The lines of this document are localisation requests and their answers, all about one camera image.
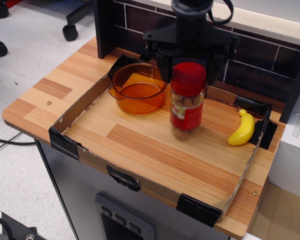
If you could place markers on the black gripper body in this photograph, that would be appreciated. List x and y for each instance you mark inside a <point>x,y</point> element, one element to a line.
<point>190,38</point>

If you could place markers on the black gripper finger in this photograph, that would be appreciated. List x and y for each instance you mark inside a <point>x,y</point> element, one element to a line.
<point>214,63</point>
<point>165,66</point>

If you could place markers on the red-lidded basil spice bottle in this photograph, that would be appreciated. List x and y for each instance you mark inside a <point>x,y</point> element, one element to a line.
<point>187,94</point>

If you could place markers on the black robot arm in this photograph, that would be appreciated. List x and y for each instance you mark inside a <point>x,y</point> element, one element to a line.
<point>192,9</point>

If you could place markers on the cardboard fence with black tape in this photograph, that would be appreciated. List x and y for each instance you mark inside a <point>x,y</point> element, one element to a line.
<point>203,176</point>

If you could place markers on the amber glass pot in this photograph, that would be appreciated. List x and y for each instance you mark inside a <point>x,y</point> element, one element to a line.
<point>138,89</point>

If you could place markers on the dark tiled backsplash panel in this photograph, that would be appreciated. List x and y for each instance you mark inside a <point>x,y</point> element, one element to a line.
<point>262,69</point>

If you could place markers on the yellow toy banana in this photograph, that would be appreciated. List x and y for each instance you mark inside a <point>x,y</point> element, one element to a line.
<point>245,131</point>

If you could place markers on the black chair base with casters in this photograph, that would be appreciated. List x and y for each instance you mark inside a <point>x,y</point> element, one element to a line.
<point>69,31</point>

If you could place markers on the white side cabinet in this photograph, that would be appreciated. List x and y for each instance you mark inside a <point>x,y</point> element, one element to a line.
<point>285,170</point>

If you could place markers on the grey control panel with buttons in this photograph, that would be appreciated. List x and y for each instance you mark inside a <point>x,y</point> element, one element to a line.
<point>117,223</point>

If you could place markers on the black equipment at bottom left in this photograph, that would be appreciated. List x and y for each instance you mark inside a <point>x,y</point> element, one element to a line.
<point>11,229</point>

